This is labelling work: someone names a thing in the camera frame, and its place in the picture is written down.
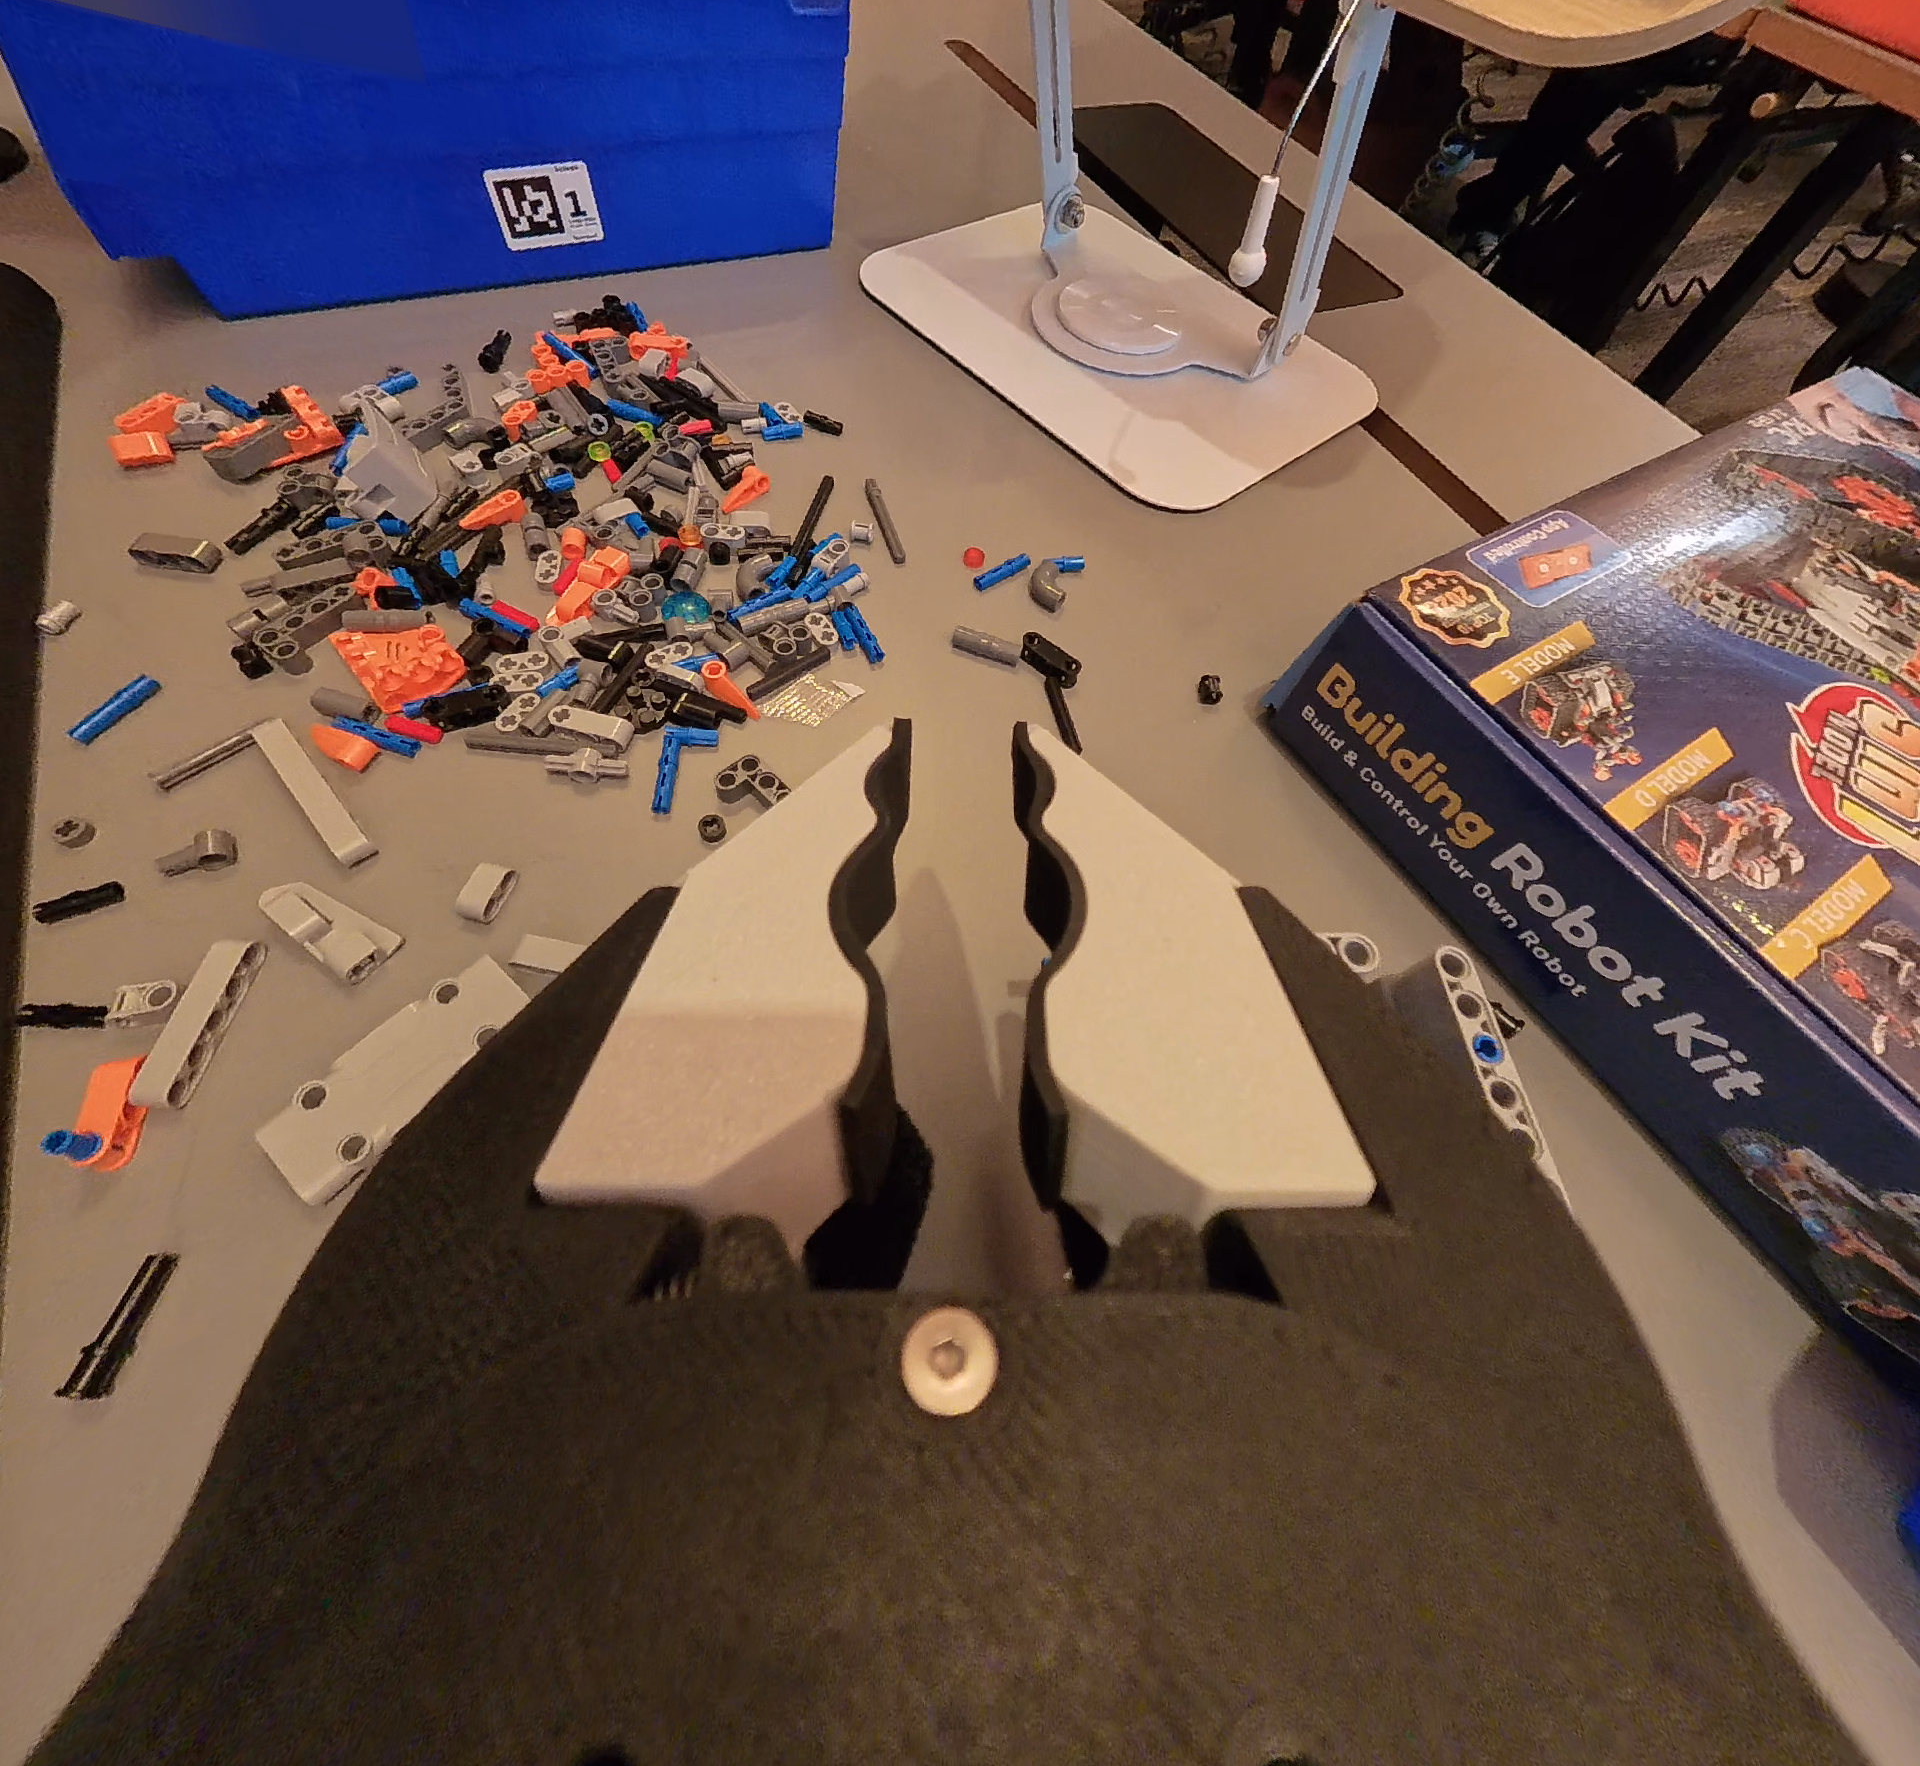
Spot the grey straight beam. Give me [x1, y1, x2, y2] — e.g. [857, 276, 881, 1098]
[127, 940, 267, 1108]

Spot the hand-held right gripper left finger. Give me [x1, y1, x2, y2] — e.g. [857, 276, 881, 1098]
[535, 720, 917, 1258]

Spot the black flat pad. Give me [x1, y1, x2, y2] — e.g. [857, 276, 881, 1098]
[1065, 102, 1403, 314]

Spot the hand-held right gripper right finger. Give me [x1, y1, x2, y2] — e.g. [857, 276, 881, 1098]
[1009, 723, 1382, 1240]

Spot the long grey angled beam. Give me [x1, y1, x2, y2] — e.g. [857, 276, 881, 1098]
[150, 716, 381, 868]

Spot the black studded mat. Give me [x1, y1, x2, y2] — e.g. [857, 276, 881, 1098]
[0, 266, 62, 1288]

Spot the pile of plastic building pieces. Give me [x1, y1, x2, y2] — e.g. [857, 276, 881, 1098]
[117, 297, 897, 813]

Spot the curved grey panel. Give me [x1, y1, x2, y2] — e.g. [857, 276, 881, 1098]
[259, 886, 404, 982]

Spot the light grey panel piece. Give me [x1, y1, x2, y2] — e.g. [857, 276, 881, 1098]
[257, 956, 537, 1207]

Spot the black pin with grey connector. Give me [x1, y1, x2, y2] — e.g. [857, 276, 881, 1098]
[16, 981, 182, 1027]

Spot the black angled axle piece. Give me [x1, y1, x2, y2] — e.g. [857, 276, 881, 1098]
[1021, 632, 1089, 749]

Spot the small orange piece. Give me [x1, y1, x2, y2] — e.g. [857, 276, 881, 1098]
[46, 1056, 146, 1174]

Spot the dark grey angled beam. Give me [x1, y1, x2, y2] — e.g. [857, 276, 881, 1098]
[705, 758, 797, 845]

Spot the blue robot kit box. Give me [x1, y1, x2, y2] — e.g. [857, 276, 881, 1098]
[1267, 372, 1920, 1408]

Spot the blue storage bin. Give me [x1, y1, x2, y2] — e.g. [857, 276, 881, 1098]
[0, 0, 862, 322]

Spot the grey black robot model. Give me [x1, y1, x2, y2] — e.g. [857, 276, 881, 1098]
[1321, 927, 1562, 1182]

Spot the loose black pin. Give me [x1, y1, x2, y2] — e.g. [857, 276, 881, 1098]
[56, 1258, 177, 1402]

